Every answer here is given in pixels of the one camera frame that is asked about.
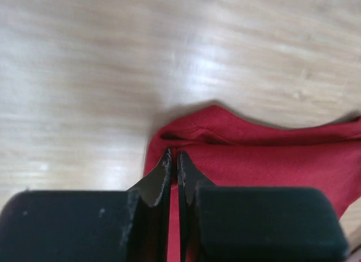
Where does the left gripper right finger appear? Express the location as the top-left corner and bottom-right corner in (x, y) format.
(177, 151), (349, 261)

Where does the dark red t-shirt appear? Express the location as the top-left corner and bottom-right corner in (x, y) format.
(143, 105), (361, 262)

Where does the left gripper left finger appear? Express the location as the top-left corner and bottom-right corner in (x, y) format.
(1, 150), (172, 261)

